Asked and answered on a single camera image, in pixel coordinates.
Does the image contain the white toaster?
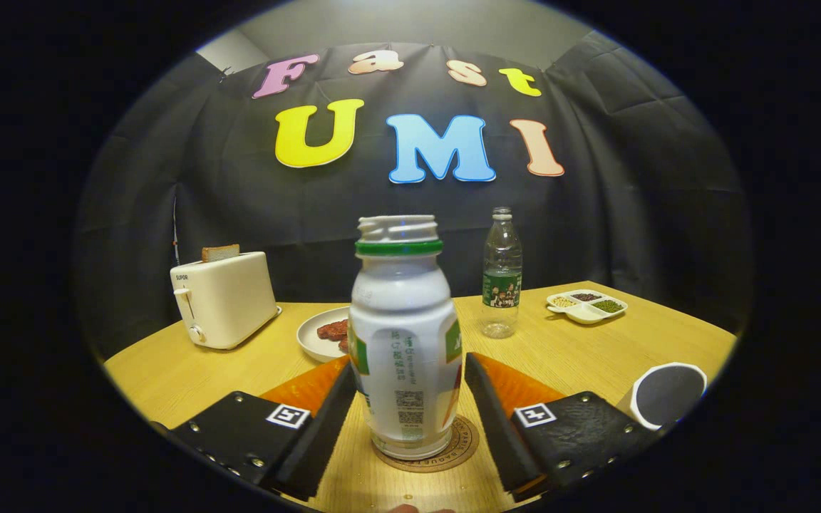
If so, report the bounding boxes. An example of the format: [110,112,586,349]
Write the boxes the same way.
[170,251,283,351]

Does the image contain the white cup with cork disc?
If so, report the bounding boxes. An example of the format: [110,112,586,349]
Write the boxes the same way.
[616,362,708,432]

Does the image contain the clear plastic water bottle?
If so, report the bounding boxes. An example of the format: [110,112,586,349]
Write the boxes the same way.
[480,207,524,339]

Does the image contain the black backdrop cloth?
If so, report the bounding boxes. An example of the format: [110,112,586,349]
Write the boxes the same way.
[72,28,753,357]

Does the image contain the round cork coaster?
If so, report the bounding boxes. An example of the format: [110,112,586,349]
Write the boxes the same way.
[373,415,480,473]

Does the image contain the white divided dish of beans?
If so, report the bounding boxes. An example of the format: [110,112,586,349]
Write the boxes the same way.
[546,289,629,326]

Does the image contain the wooden table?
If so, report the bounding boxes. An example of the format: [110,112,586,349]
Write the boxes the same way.
[104,280,738,513]

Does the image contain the red sausages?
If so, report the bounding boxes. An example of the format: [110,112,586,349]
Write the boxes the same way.
[316,319,351,354]

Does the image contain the white round plate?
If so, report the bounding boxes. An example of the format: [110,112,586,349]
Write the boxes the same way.
[296,306,353,364]

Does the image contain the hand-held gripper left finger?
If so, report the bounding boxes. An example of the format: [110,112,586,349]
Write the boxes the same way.
[168,355,358,502]

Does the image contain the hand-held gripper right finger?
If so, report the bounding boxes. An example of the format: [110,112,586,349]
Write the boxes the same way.
[463,351,661,503]

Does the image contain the white juice bottle green collar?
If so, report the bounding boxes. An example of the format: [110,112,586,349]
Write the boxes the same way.
[348,215,464,460]

